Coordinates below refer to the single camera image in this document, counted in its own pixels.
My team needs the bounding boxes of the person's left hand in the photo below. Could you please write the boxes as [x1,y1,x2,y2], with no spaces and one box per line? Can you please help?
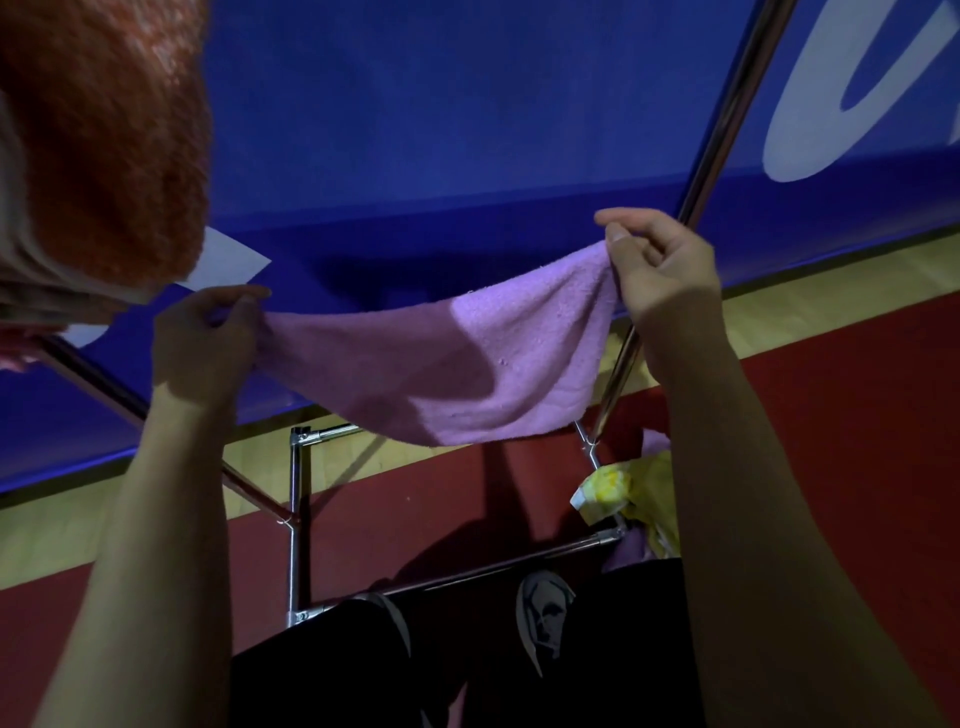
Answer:
[151,283,273,423]

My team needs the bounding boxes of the blue banner with white print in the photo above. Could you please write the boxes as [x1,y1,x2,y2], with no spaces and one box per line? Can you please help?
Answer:
[0,0,960,496]

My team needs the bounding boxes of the person's right grey shoe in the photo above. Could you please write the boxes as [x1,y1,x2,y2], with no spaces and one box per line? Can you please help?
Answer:
[514,569,577,680]

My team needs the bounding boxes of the metal drying rack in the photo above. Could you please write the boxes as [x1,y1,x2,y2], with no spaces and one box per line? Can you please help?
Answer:
[29,0,800,630]

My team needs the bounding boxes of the person's right hand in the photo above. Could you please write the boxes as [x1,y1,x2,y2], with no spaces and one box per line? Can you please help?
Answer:
[593,207,725,328]

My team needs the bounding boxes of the person's grey shoe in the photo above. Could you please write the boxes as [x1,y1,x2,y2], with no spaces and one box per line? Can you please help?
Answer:
[514,569,577,680]
[350,592,414,661]

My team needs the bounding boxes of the yellow white cloth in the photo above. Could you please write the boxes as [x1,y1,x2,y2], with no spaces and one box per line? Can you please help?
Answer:
[570,448,684,561]

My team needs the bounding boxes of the orange patterned towel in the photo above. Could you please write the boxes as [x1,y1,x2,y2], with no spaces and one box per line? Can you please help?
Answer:
[0,0,216,329]

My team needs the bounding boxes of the person's left grey shoe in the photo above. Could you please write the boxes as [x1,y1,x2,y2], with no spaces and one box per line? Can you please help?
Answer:
[350,592,414,661]

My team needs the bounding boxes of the person's right forearm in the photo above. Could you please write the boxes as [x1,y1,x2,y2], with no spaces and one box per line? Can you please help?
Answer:
[637,288,950,728]

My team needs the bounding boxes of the person's left forearm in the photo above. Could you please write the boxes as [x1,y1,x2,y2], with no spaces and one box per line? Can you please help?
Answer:
[33,397,238,728]

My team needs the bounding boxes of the purple towel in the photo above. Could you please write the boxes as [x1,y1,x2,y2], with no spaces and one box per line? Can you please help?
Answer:
[601,428,675,576]
[257,239,624,450]

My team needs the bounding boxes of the pink towel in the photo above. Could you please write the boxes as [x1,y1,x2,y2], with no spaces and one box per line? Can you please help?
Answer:
[0,328,40,375]

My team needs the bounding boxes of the person's black trousers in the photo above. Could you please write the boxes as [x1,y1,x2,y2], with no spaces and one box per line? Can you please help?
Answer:
[228,558,710,728]

